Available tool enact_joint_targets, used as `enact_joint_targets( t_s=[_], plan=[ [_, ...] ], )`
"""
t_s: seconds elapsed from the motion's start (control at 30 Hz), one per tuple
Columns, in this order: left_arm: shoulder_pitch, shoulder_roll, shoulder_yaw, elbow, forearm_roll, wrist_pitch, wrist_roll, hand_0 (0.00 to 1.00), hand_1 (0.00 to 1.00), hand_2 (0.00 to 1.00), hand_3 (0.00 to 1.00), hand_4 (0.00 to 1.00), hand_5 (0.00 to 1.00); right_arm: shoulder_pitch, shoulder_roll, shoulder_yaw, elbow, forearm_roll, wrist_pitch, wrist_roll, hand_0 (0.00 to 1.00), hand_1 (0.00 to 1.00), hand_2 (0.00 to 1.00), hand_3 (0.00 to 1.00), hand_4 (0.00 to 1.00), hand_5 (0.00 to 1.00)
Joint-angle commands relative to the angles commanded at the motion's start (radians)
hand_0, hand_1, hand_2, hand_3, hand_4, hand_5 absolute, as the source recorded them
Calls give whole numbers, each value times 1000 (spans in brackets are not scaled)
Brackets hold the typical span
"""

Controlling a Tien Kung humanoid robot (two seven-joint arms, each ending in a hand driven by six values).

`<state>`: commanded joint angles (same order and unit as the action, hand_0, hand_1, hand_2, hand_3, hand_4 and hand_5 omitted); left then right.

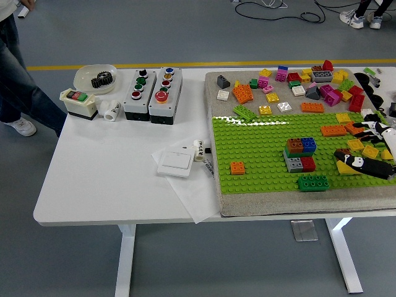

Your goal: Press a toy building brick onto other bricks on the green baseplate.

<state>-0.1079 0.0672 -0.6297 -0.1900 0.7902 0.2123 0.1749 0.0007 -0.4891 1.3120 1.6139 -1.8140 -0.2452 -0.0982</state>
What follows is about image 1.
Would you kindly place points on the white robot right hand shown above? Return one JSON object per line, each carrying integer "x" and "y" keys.
{"x": 371, "y": 167}

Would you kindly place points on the person's right hand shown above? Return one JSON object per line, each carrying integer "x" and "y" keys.
{"x": 28, "y": 3}

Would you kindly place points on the dark green long brick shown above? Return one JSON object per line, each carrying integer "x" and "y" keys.
{"x": 290, "y": 154}
{"x": 312, "y": 184}

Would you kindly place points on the lime green studded baseplate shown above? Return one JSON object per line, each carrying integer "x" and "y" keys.
{"x": 256, "y": 148}

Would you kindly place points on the yellow square brick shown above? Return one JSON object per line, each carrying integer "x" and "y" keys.
{"x": 307, "y": 71}
{"x": 345, "y": 74}
{"x": 386, "y": 155}
{"x": 272, "y": 97}
{"x": 336, "y": 78}
{"x": 265, "y": 73}
{"x": 305, "y": 79}

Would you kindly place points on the yellow curved brick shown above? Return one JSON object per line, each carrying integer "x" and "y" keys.
{"x": 343, "y": 169}

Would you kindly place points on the brown square brick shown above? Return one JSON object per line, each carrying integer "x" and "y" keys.
{"x": 294, "y": 145}
{"x": 341, "y": 150}

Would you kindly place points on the black toothed round brick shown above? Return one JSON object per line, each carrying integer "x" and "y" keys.
{"x": 371, "y": 117}

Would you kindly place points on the red square brick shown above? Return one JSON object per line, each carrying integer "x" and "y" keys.
{"x": 355, "y": 90}
{"x": 308, "y": 164}
{"x": 294, "y": 77}

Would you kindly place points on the red long brick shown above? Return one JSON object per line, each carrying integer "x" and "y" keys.
{"x": 356, "y": 103}

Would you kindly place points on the blue square brick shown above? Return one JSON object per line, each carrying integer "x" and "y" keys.
{"x": 308, "y": 144}

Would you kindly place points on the large magenta brick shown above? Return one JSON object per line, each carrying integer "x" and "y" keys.
{"x": 332, "y": 99}

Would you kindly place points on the lime green square brick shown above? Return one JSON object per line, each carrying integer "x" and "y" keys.
{"x": 346, "y": 85}

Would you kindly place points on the magenta square brick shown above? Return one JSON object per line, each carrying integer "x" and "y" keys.
{"x": 325, "y": 89}
{"x": 263, "y": 82}

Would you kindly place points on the large dark grey slope brick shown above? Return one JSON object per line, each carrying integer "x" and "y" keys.
{"x": 313, "y": 93}

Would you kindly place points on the small pink slope brick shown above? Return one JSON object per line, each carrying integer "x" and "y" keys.
{"x": 313, "y": 85}

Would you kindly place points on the light grey long brick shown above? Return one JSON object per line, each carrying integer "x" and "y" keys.
{"x": 321, "y": 76}

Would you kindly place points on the red slope brick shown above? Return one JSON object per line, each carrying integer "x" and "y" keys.
{"x": 328, "y": 66}

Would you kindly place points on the small green brick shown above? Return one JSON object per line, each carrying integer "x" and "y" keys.
{"x": 253, "y": 84}
{"x": 294, "y": 84}

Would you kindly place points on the small brown brick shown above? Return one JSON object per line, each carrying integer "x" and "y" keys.
{"x": 316, "y": 68}

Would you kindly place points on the pink tall brick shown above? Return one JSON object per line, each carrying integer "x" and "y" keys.
{"x": 281, "y": 76}

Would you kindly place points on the blue thin brick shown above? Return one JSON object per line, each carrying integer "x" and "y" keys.
{"x": 282, "y": 68}

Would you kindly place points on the orange square brick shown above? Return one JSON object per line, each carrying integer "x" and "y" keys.
{"x": 237, "y": 168}

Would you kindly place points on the lime green long brick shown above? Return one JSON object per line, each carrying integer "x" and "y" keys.
{"x": 244, "y": 112}

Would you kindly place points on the wide orange brick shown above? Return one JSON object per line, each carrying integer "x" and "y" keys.
{"x": 243, "y": 93}

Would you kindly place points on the small dark grey slope brick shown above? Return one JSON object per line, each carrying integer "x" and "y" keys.
{"x": 223, "y": 82}

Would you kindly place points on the white desk foot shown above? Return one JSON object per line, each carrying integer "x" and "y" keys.
{"x": 23, "y": 14}

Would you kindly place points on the yellow flat plate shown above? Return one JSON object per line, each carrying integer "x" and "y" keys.
{"x": 346, "y": 96}
{"x": 370, "y": 151}
{"x": 265, "y": 110}
{"x": 343, "y": 118}
{"x": 355, "y": 145}

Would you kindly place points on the clear plastic bag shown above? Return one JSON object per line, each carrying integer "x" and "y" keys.
{"x": 393, "y": 125}

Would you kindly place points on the small black part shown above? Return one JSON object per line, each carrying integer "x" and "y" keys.
{"x": 380, "y": 111}

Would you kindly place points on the small black box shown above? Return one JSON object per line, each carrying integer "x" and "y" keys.
{"x": 393, "y": 109}

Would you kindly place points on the person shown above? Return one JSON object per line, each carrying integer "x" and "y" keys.
{"x": 355, "y": 20}
{"x": 12, "y": 77}

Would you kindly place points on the grey metal clamp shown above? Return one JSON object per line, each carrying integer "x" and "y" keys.
{"x": 375, "y": 80}

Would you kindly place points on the white table leg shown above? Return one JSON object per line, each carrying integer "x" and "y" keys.
{"x": 343, "y": 253}
{"x": 125, "y": 263}

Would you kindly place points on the silver floor plate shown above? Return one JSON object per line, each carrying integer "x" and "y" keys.
{"x": 304, "y": 230}

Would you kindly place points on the white plastic bowl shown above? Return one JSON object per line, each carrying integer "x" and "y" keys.
{"x": 83, "y": 77}

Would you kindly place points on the small lime green piece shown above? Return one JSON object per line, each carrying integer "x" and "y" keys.
{"x": 369, "y": 71}

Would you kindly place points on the white framed square tile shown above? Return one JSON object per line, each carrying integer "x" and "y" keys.
{"x": 298, "y": 91}

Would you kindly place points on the black metal gear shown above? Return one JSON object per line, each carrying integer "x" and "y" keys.
{"x": 96, "y": 83}
{"x": 106, "y": 79}

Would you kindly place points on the glossy white square tile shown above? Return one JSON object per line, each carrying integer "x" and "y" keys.
{"x": 284, "y": 107}

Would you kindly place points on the grey-brown mat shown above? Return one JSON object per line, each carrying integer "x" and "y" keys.
{"x": 247, "y": 204}

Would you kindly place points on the pink flat plate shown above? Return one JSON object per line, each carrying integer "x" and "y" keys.
{"x": 268, "y": 89}

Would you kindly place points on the white pipe tee fitting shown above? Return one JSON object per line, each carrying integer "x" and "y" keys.
{"x": 111, "y": 113}

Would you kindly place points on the grey four-button control box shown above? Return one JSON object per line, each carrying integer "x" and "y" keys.
{"x": 133, "y": 106}

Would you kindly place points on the white printed label strip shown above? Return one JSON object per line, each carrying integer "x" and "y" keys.
{"x": 208, "y": 168}

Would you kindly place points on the small black plug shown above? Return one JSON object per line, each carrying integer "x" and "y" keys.
{"x": 208, "y": 150}

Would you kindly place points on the matte white square tile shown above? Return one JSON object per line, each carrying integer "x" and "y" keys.
{"x": 223, "y": 95}

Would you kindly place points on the grey emergency-stop control box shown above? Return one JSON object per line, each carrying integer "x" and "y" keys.
{"x": 176, "y": 92}

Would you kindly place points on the white tube with writing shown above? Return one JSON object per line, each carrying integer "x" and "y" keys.
{"x": 198, "y": 151}

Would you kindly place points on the white paper sheet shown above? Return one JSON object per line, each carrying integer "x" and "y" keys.
{"x": 191, "y": 198}

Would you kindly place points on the cream red-green switch box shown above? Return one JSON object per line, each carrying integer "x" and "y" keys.
{"x": 80, "y": 106}

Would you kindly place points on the white wall switch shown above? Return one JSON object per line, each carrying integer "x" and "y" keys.
{"x": 176, "y": 162}

